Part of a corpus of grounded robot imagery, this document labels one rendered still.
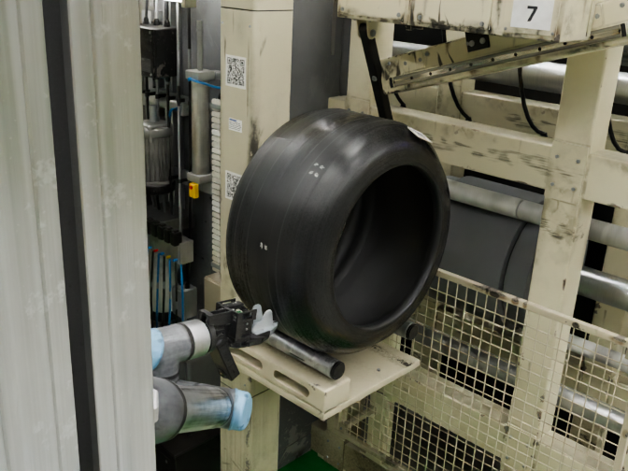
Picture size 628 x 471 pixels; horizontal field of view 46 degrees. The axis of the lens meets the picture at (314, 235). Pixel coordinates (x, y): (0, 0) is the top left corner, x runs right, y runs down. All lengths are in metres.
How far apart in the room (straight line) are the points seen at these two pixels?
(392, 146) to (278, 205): 0.28
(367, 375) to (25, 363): 1.65
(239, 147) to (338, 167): 0.41
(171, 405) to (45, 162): 0.87
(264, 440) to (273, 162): 0.95
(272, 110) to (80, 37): 1.60
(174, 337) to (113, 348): 1.15
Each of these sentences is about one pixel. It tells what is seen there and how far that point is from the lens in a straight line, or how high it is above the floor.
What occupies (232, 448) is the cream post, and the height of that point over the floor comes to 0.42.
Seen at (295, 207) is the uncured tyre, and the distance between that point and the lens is 1.50.
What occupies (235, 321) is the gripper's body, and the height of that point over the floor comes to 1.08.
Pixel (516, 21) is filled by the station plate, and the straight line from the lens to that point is 1.64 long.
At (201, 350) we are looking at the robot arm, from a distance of 1.47.
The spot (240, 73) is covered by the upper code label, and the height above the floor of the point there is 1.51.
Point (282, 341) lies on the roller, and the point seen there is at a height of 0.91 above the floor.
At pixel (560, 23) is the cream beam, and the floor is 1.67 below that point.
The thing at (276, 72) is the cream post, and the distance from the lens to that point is 1.83.
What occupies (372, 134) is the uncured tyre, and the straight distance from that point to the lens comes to 1.58.
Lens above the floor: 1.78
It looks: 21 degrees down
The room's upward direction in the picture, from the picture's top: 3 degrees clockwise
